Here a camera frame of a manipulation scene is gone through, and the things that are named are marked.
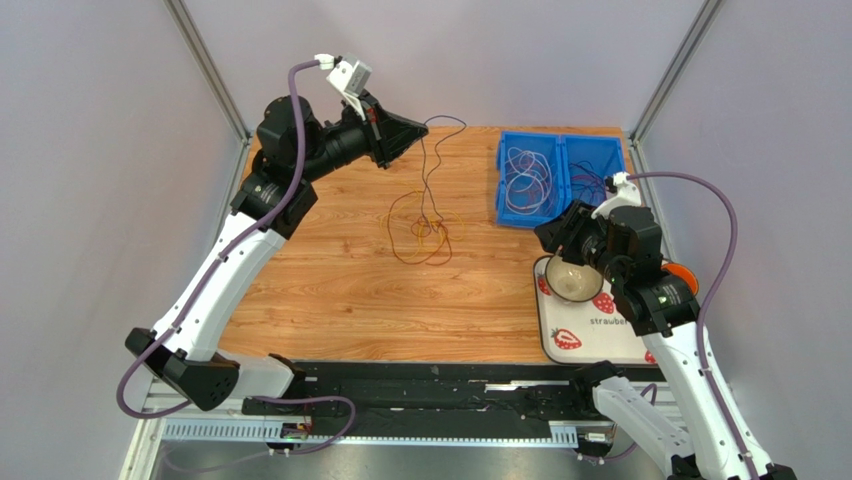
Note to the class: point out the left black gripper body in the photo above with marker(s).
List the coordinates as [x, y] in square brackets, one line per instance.
[379, 146]

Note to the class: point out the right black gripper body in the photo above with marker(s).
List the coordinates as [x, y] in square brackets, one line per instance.
[568, 235]

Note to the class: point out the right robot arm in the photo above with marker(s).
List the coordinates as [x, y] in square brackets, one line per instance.
[624, 246]

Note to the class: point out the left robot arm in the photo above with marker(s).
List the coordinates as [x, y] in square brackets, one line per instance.
[296, 150]

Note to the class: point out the beige bowl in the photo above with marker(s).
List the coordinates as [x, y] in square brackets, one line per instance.
[572, 283]

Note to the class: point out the blue plastic bin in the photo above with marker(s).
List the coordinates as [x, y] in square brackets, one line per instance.
[540, 174]

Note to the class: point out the strawberry print tray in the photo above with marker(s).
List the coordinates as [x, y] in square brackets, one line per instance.
[586, 332]

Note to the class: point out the orange plastic cup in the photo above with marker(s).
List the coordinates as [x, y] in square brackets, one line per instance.
[684, 274]

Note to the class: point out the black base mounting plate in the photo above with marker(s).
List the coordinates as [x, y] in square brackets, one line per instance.
[436, 400]

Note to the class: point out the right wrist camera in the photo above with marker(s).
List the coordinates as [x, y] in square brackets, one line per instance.
[621, 192]

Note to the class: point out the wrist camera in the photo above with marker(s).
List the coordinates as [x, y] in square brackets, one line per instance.
[348, 76]
[621, 192]

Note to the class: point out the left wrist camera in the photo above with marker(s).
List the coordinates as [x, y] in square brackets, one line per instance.
[348, 76]

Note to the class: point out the aluminium frame rail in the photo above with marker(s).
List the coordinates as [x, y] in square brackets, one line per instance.
[227, 422]

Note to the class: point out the left aluminium corner post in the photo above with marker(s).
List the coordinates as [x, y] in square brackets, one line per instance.
[193, 38]

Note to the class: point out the aluminium corner post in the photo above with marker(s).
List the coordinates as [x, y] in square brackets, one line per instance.
[703, 21]
[193, 38]

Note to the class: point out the right aluminium corner post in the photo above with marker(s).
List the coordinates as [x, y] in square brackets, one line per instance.
[703, 21]

